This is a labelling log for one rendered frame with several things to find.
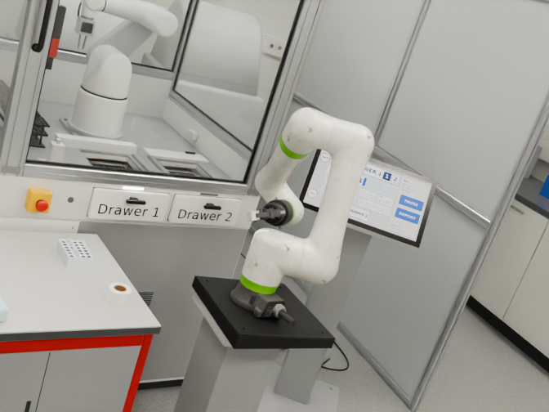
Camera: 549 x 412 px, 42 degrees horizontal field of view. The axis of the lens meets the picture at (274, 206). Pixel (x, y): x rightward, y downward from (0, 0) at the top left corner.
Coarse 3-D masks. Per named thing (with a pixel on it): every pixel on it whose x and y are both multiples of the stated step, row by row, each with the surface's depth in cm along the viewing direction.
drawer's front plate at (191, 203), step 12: (180, 204) 265; (192, 204) 268; (204, 204) 271; (216, 204) 274; (228, 204) 277; (240, 204) 280; (180, 216) 267; (192, 216) 270; (216, 216) 276; (228, 216) 279
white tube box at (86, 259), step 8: (64, 240) 231; (80, 240) 235; (56, 248) 231; (64, 248) 226; (72, 248) 230; (80, 248) 230; (64, 256) 225; (72, 256) 224; (80, 256) 225; (88, 256) 227; (72, 264) 223; (80, 264) 225; (88, 264) 226
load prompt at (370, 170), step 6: (330, 162) 294; (366, 168) 294; (372, 168) 294; (378, 168) 295; (366, 174) 293; (372, 174) 293; (378, 174) 294; (384, 174) 294; (390, 174) 294; (396, 174) 294; (384, 180) 293; (390, 180) 293; (396, 180) 293
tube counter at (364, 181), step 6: (360, 180) 292; (366, 180) 292; (372, 180) 292; (366, 186) 291; (372, 186) 291; (378, 186) 292; (384, 186) 292; (390, 186) 292; (384, 192) 291; (390, 192) 291; (396, 192) 291
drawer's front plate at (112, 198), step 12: (96, 192) 245; (108, 192) 247; (120, 192) 250; (132, 192) 252; (144, 192) 256; (96, 204) 247; (108, 204) 249; (120, 204) 252; (132, 204) 254; (156, 204) 260; (96, 216) 249; (108, 216) 251; (120, 216) 254; (132, 216) 257; (144, 216) 259
